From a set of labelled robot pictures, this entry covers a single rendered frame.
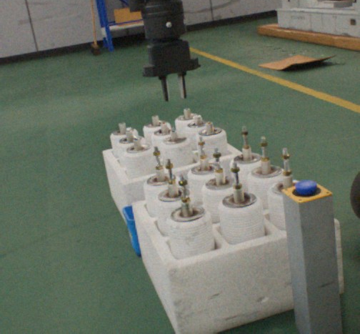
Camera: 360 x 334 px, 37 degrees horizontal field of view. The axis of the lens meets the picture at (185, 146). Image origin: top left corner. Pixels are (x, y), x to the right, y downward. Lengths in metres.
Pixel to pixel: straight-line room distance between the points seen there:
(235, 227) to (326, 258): 0.21
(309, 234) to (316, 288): 0.12
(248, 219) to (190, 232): 0.13
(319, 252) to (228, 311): 0.26
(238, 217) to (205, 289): 0.16
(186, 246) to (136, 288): 0.32
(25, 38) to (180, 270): 6.42
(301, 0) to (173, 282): 4.75
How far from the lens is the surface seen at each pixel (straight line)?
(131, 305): 1.37
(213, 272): 1.14
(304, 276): 1.08
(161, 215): 1.25
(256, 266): 1.17
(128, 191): 1.61
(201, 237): 1.14
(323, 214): 1.04
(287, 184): 1.21
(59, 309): 1.43
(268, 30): 5.91
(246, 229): 1.16
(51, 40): 7.38
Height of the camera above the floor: 0.73
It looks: 17 degrees down
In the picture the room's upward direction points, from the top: 9 degrees counter-clockwise
